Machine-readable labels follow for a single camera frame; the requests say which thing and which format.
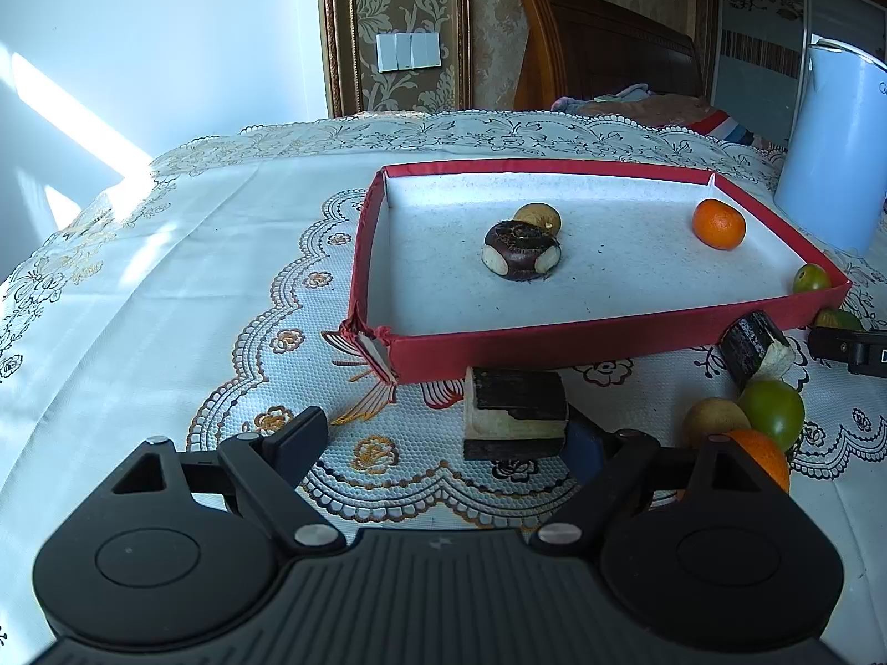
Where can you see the striped pillow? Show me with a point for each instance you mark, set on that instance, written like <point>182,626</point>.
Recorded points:
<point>721,128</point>

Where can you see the green cucumber piece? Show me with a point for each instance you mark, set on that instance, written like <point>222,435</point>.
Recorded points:
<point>838,319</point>

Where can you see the grey cloth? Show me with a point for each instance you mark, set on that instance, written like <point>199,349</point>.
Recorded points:
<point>627,91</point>

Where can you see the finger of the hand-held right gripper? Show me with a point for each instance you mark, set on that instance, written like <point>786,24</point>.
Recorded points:
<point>842,348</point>

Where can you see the framed floral wall panel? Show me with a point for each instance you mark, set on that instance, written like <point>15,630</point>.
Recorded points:
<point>339,28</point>

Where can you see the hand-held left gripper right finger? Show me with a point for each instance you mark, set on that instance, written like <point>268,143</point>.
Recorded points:
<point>585,450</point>

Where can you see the pink brown blanket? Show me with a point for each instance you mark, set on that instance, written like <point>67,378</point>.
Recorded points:
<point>665,109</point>

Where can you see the wardrobe with sliding doors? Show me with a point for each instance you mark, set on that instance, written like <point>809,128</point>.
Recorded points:
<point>755,14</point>

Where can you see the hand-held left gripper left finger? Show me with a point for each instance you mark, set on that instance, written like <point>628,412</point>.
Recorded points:
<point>301,443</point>

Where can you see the rectangular dark cake slice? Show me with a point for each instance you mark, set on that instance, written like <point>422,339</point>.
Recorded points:
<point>513,395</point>

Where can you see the white wall light switch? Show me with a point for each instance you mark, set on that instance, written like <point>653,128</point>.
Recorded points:
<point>409,52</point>

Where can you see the brown longan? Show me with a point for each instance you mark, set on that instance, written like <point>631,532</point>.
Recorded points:
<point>537,215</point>
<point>714,419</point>

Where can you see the white electric kettle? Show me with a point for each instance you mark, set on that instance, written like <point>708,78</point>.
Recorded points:
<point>831,152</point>

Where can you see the red cardboard tray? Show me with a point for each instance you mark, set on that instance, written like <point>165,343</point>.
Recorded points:
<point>624,270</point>

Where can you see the wooden bed headboard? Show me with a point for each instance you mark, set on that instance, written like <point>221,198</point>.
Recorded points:
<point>603,41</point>

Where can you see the orange mandarin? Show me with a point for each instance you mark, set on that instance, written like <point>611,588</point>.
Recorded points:
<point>762,461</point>
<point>718,224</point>

